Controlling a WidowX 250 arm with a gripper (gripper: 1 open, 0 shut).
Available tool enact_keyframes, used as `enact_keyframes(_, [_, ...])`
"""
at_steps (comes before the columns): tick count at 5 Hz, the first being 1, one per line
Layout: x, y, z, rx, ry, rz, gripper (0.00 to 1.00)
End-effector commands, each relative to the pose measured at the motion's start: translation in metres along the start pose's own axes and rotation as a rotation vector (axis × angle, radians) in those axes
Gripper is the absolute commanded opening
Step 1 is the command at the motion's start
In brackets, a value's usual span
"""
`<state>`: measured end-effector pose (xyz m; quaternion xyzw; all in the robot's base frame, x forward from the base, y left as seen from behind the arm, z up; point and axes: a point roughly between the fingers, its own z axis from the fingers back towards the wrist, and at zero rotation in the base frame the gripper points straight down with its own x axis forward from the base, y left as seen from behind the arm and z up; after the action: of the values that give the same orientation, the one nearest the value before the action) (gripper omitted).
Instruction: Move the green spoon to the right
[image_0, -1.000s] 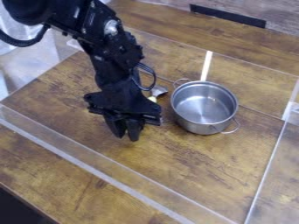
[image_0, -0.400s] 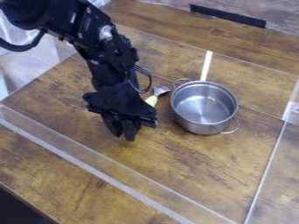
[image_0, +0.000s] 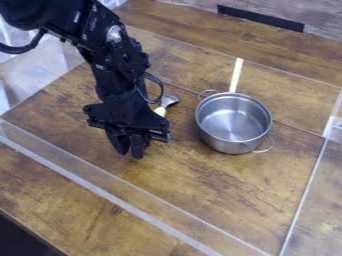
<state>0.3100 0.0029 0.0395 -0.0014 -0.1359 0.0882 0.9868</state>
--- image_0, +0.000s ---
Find black wall strip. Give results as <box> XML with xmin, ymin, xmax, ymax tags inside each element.
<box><xmin>217</xmin><ymin>4</ymin><xmax>305</xmax><ymax>32</ymax></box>

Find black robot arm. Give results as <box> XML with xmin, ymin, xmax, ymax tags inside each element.
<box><xmin>0</xmin><ymin>0</ymin><xmax>170</xmax><ymax>159</ymax></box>

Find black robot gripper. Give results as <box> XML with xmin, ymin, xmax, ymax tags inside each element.
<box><xmin>83</xmin><ymin>66</ymin><xmax>170</xmax><ymax>159</ymax></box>

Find stainless steel pot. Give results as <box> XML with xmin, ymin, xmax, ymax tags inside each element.
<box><xmin>195</xmin><ymin>90</ymin><xmax>275</xmax><ymax>155</ymax></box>

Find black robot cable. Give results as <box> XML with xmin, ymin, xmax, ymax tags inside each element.
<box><xmin>0</xmin><ymin>27</ymin><xmax>48</xmax><ymax>56</ymax></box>

